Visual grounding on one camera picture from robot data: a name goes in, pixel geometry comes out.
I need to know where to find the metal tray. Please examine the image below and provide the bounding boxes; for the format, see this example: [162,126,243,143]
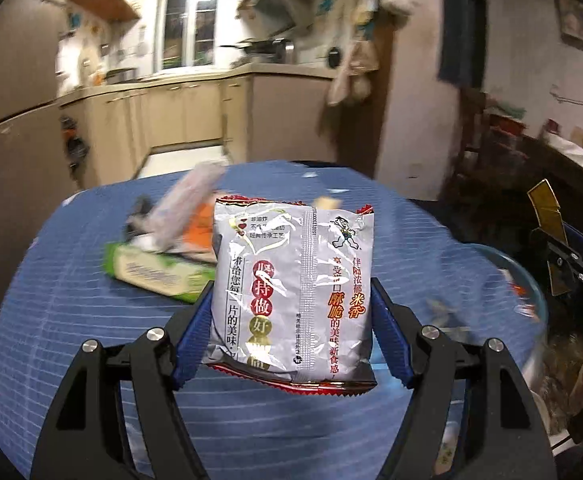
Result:
[103,67,138,84]

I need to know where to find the range hood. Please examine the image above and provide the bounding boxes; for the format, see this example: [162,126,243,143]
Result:
[239,0,302,36]

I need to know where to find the small black wrapper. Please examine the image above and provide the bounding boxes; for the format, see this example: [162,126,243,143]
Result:
[124,196,155,238]

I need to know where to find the black wok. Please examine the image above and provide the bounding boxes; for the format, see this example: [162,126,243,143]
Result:
[220,37,285,57]

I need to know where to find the pale pink snack packet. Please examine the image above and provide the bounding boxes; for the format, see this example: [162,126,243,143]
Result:
[149,161,228,253]

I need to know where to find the beige kitchen base cabinets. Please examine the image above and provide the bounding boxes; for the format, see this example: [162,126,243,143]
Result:
[59,67,335,181]

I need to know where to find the hanging pink towel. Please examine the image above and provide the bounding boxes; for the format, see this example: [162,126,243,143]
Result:
[325,40,375,107]

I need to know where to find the kitchen window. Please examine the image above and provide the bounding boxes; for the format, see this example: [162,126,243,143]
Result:
[159,0,225,68]

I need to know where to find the blue checkered tablecloth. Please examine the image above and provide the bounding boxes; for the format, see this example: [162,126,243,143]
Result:
[0,160,547,480]

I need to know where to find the silver snack packet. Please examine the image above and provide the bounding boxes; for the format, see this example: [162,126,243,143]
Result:
[202,195,378,397]

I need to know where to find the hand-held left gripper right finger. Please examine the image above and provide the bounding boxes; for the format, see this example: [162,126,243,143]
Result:
[371,277,557,480]

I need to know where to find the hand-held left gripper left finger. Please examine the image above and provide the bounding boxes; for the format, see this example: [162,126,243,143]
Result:
[30,280,217,480]

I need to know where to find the hanging black bags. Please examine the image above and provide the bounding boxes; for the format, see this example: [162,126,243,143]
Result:
[58,116,91,162]

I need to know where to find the orange snack packet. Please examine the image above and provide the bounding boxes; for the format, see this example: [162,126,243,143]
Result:
[184,199,218,263]

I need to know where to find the dark wooden chair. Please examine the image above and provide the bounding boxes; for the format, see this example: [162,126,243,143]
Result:
[455,85,528,203]

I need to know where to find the hanging dark blue cloth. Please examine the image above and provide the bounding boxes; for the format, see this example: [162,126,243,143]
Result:
[438,0,486,84]

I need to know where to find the green packet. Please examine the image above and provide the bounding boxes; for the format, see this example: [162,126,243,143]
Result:
[102,241,217,306]

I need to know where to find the beige refrigerator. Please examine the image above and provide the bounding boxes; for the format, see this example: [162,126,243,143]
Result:
[0,0,102,311]

